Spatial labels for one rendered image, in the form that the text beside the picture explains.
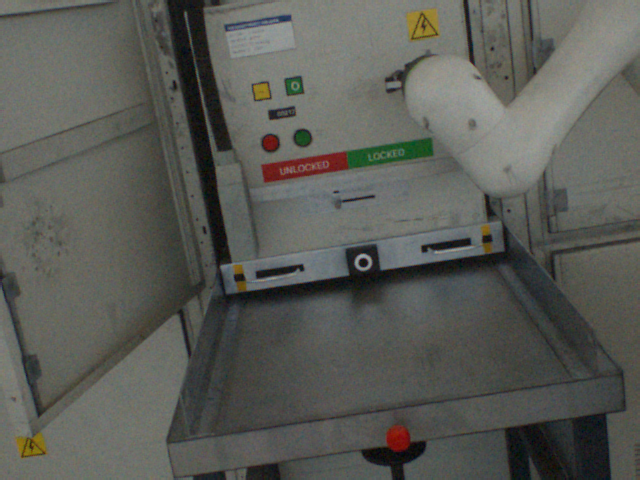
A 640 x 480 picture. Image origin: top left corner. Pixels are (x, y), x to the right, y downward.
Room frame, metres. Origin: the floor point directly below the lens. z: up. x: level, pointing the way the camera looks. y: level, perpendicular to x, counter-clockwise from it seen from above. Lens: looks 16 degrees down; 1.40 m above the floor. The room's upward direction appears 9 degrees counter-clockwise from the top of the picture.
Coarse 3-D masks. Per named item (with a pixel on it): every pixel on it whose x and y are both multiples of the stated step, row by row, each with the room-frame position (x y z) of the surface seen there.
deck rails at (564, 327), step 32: (224, 256) 1.72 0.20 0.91; (512, 256) 1.56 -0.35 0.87; (512, 288) 1.43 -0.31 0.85; (544, 288) 1.32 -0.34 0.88; (224, 320) 1.51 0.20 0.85; (544, 320) 1.27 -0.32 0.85; (576, 320) 1.15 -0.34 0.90; (192, 352) 1.22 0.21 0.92; (224, 352) 1.36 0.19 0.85; (576, 352) 1.14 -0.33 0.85; (192, 384) 1.16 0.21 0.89; (224, 384) 1.24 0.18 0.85; (192, 416) 1.12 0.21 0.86
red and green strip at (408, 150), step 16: (384, 144) 1.61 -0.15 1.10; (400, 144) 1.61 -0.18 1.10; (416, 144) 1.61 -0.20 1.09; (304, 160) 1.62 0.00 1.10; (320, 160) 1.61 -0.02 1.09; (336, 160) 1.61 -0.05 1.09; (352, 160) 1.61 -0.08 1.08; (368, 160) 1.61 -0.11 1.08; (384, 160) 1.61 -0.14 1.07; (400, 160) 1.61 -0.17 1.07; (272, 176) 1.62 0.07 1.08; (288, 176) 1.62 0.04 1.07; (304, 176) 1.62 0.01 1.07
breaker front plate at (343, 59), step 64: (320, 0) 1.61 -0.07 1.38; (384, 0) 1.61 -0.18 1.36; (448, 0) 1.61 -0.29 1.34; (256, 64) 1.62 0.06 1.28; (320, 64) 1.61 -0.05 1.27; (384, 64) 1.61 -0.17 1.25; (256, 128) 1.62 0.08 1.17; (320, 128) 1.61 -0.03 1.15; (384, 128) 1.61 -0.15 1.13; (384, 192) 1.61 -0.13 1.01; (448, 192) 1.61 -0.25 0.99
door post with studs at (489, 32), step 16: (480, 0) 1.75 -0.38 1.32; (496, 0) 1.74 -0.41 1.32; (480, 16) 1.75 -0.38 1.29; (496, 16) 1.74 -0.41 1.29; (480, 32) 1.75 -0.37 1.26; (496, 32) 1.74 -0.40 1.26; (480, 48) 1.75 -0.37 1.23; (496, 48) 1.74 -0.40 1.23; (480, 64) 1.75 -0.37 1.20; (496, 64) 1.74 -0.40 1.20; (496, 80) 1.74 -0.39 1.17; (496, 96) 1.74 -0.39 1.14; (512, 96) 1.74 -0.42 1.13; (496, 208) 1.75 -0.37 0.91; (512, 208) 1.74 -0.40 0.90; (512, 224) 1.74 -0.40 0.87; (544, 432) 1.74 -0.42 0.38
